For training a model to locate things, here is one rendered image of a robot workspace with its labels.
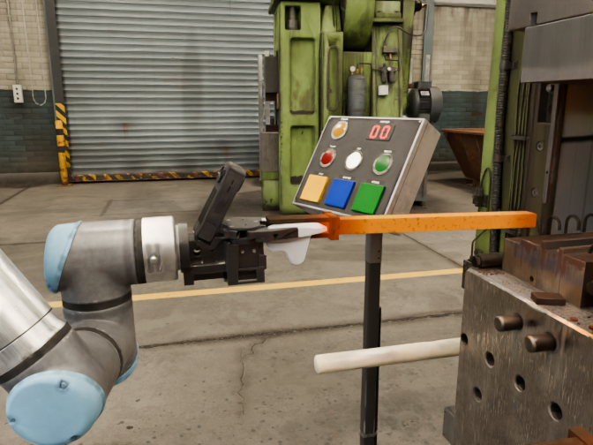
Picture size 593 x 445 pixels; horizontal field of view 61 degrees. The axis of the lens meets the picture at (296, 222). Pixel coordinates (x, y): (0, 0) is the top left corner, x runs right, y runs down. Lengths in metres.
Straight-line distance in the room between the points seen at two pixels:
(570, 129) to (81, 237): 0.95
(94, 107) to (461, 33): 6.46
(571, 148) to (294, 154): 4.76
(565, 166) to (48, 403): 1.02
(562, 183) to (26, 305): 1.01
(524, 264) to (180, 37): 8.05
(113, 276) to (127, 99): 8.06
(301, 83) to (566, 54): 4.94
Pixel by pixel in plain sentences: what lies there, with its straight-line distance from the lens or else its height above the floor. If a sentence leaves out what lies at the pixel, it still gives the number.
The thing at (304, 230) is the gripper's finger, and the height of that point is 1.06.
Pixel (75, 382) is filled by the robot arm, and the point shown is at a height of 0.95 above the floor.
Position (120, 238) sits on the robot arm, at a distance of 0.69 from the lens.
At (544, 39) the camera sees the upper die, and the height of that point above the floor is 1.34.
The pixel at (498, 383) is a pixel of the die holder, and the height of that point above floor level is 0.73.
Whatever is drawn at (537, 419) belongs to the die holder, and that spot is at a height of 0.73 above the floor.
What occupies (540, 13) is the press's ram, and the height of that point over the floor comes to 1.38.
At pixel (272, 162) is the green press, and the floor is 0.58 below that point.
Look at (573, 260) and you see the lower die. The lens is 0.94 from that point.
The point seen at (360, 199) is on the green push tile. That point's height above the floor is 1.01.
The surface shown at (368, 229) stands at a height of 1.05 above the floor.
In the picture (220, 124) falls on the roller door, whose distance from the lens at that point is 8.74.
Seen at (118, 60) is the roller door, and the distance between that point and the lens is 8.76.
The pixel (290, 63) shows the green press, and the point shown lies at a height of 1.67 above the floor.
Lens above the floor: 1.23
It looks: 13 degrees down
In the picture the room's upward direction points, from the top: straight up
